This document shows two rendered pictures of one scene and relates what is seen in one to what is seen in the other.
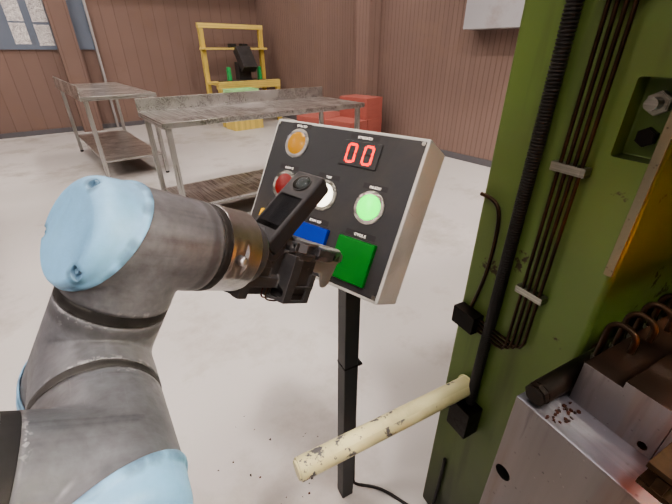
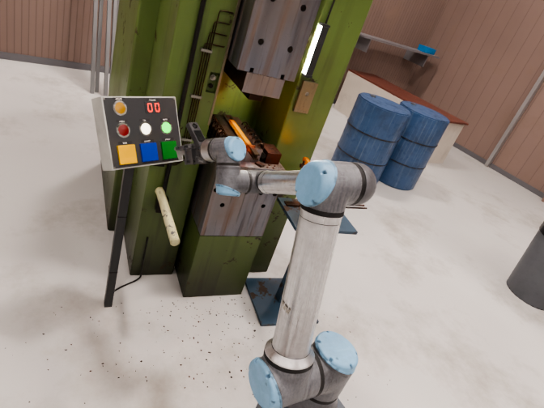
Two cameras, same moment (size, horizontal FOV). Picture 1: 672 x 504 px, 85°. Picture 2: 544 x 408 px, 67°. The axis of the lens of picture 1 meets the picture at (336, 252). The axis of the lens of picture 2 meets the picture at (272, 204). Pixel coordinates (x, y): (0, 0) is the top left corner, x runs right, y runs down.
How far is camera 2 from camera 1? 1.67 m
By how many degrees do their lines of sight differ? 80
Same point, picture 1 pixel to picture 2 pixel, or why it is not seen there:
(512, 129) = (172, 83)
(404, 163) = (171, 107)
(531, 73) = (178, 65)
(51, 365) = (244, 174)
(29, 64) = not seen: outside the picture
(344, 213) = (158, 133)
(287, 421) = (34, 320)
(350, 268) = (172, 152)
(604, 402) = not seen: hidden behind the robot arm
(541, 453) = not seen: hidden behind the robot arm
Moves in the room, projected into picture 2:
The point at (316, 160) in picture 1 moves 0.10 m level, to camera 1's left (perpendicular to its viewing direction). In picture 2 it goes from (134, 114) to (125, 121)
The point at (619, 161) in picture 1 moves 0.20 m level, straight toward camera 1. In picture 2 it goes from (208, 93) to (235, 110)
